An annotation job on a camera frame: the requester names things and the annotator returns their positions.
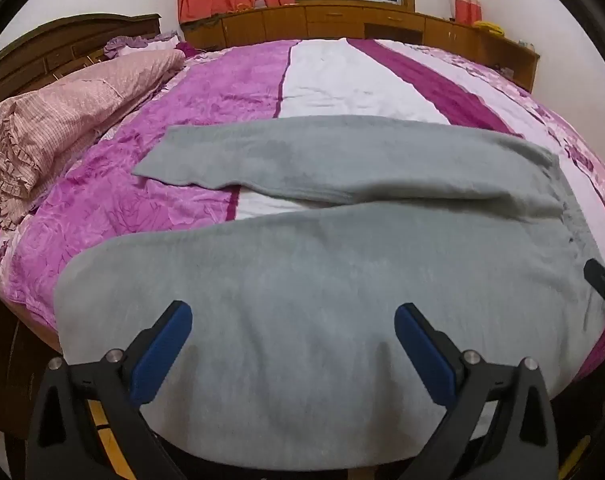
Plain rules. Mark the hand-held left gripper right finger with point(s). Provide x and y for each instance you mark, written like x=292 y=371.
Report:
x=425 y=347

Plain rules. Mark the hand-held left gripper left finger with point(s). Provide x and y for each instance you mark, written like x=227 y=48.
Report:
x=162 y=347

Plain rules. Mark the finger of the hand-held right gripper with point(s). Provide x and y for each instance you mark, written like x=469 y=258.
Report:
x=604 y=282

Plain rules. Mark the grey fleece pants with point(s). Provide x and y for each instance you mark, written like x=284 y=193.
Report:
x=307 y=310

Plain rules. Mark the pink checked quilt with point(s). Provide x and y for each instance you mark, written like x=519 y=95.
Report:
x=67 y=110

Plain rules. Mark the purple and white striped blanket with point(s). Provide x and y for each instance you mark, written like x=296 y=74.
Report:
x=222 y=90

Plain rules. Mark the yellow item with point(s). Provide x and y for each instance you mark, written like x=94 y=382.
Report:
x=488 y=27

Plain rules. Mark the purple ruffled pillow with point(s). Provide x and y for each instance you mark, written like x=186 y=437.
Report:
x=132 y=44

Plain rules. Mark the dark wooden headboard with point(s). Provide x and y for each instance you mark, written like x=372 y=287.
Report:
x=47 y=45

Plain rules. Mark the wooden cabinet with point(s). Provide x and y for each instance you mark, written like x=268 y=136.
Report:
x=332 y=22

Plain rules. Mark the dark wooden bed frame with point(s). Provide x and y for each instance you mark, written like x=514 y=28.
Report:
x=12 y=360

